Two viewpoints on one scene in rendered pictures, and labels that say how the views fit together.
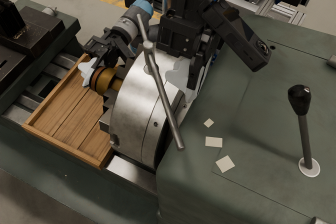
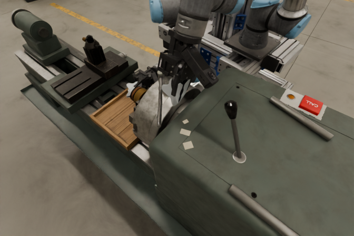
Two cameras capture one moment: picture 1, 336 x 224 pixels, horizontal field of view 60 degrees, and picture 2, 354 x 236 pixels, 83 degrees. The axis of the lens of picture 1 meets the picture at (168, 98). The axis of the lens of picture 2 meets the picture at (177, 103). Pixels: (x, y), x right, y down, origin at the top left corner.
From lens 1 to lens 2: 0.17 m
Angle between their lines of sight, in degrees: 11
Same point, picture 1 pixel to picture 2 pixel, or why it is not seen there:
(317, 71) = (262, 105)
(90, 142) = (126, 133)
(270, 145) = (219, 140)
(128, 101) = (145, 104)
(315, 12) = (302, 85)
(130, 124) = (144, 118)
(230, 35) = (193, 65)
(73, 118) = (119, 117)
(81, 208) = (114, 177)
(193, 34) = (175, 63)
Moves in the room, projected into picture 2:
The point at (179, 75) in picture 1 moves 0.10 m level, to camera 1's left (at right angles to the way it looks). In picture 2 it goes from (168, 87) to (135, 82)
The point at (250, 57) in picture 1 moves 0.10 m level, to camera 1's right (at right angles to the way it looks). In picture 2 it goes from (203, 79) to (244, 85)
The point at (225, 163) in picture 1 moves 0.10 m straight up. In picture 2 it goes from (188, 145) to (189, 125)
